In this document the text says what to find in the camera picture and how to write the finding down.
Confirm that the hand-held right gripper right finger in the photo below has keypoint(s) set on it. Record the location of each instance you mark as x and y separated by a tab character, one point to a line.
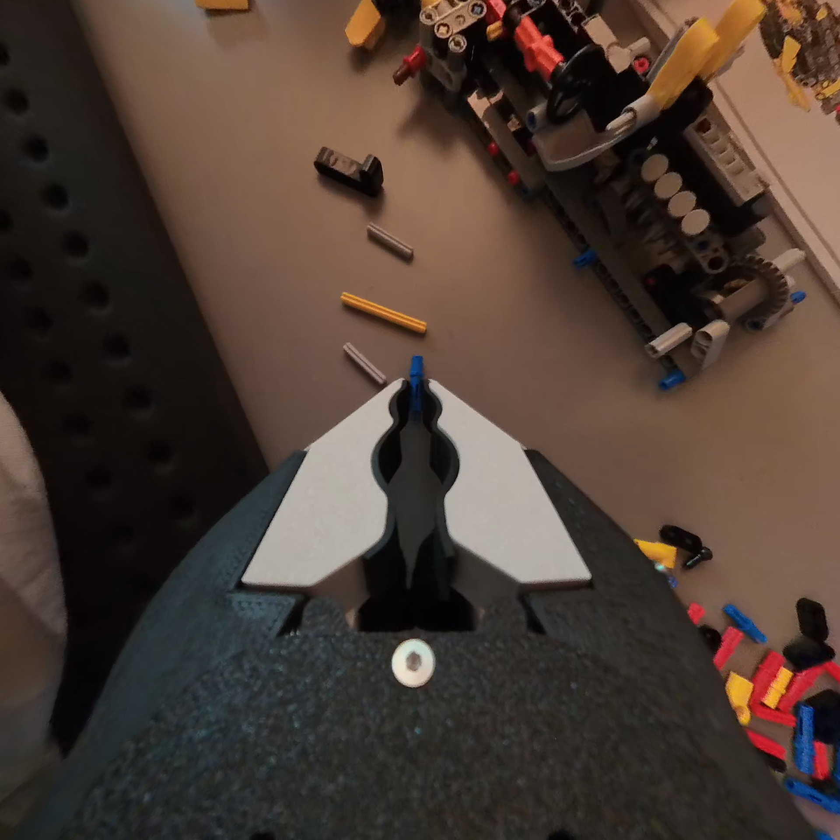
518	518

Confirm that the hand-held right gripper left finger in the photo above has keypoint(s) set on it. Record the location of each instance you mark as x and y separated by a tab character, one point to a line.
315	518

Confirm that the blue lego pin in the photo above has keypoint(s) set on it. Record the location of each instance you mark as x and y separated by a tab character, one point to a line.
416	374

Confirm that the pile of red blue lego pins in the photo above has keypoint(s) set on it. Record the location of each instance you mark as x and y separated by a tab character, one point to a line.
774	689

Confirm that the lego car chassis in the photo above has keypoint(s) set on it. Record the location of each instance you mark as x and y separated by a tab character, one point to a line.
623	164

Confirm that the lego instruction booklet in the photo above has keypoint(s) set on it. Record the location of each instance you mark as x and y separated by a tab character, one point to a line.
807	164

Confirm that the grey lego axle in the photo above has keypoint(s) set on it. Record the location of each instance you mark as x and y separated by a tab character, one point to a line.
389	241
364	362

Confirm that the yellow lego axle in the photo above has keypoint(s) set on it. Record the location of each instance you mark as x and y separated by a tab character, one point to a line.
384	313

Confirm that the black angled lego piece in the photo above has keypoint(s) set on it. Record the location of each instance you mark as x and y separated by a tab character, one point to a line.
344	167

